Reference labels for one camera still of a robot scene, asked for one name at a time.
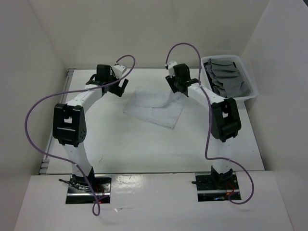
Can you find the white skirt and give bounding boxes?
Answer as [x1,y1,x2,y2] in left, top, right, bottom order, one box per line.
[123,87,185,129]

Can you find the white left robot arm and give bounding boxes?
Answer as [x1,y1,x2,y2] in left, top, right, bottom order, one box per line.
[52,64,128,193]

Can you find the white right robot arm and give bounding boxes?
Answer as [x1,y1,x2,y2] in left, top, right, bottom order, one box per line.
[165,61,242,189]

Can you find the grey skirts in basket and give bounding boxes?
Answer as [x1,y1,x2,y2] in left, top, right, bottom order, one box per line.
[204,58,250,98]

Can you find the white plastic basket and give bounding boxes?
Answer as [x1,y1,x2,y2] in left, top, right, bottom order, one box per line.
[201,55,258,102]

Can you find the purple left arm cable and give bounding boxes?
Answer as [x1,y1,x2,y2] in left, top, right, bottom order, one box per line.
[25,55,136,217]

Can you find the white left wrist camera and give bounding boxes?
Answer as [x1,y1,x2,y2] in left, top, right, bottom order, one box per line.
[112,64,127,79]

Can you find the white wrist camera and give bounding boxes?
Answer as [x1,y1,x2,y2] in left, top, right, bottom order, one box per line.
[112,64,127,79]
[165,61,178,77]

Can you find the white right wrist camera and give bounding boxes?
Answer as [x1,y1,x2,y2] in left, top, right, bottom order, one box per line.
[165,61,178,77]

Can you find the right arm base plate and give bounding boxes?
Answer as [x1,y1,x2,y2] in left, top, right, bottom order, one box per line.
[192,173,241,202]

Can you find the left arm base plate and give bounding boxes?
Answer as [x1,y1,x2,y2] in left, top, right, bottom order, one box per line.
[65,174,112,205]

